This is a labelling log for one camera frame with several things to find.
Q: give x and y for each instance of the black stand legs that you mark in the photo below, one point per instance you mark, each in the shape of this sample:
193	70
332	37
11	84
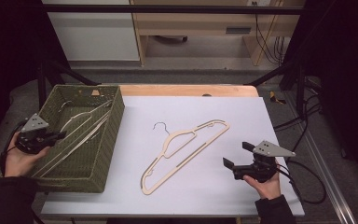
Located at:
52	74
295	77

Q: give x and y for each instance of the grey desk label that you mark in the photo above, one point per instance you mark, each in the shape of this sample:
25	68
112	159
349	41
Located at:
238	30

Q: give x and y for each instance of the beige wooden desk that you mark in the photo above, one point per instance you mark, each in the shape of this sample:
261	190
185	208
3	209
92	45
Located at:
199	18

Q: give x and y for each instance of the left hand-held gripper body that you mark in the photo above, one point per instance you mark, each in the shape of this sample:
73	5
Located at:
32	137

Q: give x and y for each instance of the black metal crossbar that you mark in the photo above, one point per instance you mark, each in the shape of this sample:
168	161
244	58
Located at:
167	9

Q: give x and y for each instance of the aluminium rail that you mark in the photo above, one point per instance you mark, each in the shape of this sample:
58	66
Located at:
326	174

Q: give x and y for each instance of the yellow and black tool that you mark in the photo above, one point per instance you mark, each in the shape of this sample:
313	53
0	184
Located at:
275	98

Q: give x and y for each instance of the white cabinet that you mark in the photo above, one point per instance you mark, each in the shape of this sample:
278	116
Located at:
96	34

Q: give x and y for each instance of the person's left hand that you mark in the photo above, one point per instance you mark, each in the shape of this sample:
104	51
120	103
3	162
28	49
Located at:
18	161

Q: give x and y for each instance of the white power strip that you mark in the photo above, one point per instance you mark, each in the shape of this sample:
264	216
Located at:
259	2

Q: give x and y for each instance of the black curtain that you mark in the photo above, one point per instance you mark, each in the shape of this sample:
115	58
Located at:
9	46
338	46

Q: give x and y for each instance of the green woven basket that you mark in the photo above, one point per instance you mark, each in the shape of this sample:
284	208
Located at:
105	155

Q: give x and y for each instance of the white table mat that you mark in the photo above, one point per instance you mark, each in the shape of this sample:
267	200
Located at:
214	186

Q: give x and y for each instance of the person's right hand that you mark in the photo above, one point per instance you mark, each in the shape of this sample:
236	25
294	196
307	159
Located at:
265	186

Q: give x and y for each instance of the beige plastic clothes hanger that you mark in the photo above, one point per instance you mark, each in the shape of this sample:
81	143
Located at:
171	137
77	115
71	146

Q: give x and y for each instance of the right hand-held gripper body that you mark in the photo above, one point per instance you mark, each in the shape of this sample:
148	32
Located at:
261	165

